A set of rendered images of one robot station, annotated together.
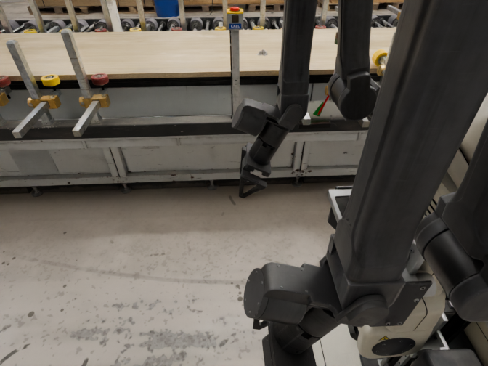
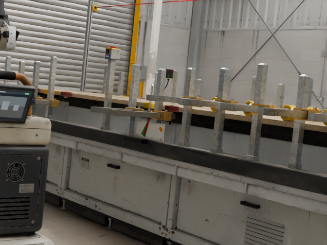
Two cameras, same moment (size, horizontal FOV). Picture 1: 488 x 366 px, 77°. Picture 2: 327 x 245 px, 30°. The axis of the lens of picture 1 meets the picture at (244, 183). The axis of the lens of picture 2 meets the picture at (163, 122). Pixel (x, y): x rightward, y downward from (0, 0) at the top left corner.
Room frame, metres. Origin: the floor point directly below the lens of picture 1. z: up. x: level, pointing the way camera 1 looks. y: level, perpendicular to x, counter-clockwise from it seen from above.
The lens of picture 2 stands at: (-0.52, -3.29, 0.99)
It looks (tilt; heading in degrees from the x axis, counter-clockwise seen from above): 3 degrees down; 53
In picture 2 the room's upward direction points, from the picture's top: 6 degrees clockwise
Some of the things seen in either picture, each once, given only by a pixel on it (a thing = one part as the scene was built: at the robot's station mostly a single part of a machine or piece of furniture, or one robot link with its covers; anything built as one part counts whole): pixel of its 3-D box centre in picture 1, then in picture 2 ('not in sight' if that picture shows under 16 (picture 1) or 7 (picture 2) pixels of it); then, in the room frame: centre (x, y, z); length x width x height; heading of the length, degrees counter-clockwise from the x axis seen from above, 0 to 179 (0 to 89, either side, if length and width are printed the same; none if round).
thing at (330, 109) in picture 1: (327, 109); (149, 131); (1.50, -0.44, 0.75); 0.26 x 0.01 x 0.10; 93
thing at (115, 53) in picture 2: (234, 19); (112, 54); (1.50, 0.04, 1.18); 0.07 x 0.07 x 0.08; 3
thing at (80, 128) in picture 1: (92, 110); (41, 102); (1.37, 0.73, 0.82); 0.43 x 0.03 x 0.04; 3
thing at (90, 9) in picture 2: not in sight; (87, 56); (2.49, 2.15, 1.25); 0.15 x 0.08 x 1.10; 93
